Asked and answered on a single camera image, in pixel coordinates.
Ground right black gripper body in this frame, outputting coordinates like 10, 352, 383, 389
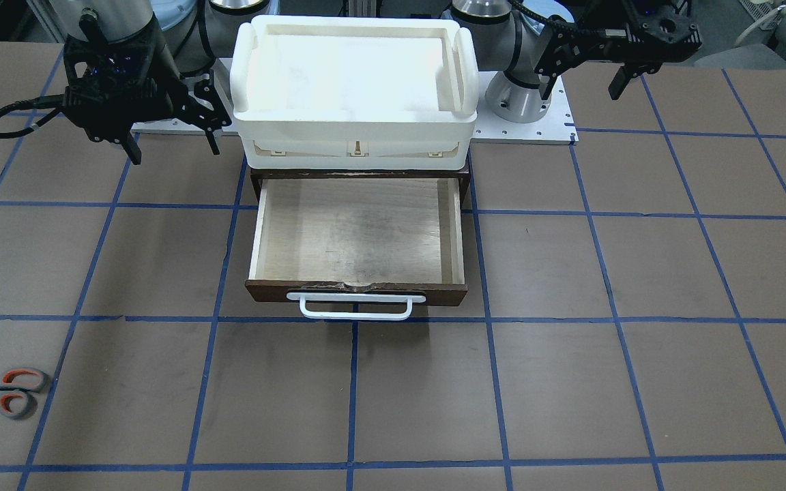
62, 19, 191, 143

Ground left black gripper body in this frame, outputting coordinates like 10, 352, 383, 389
570, 1, 703, 65

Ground wooden drawer with white handle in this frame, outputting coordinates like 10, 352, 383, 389
244, 177, 468, 321

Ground orange grey scissors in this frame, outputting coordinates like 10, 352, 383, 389
0, 367, 50, 420

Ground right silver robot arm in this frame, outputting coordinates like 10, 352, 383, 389
52, 1, 231, 165

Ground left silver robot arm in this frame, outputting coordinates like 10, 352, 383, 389
449, 1, 703, 123

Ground white plastic tray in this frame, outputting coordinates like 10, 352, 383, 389
229, 15, 480, 171

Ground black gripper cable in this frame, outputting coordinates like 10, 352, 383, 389
0, 97, 73, 140

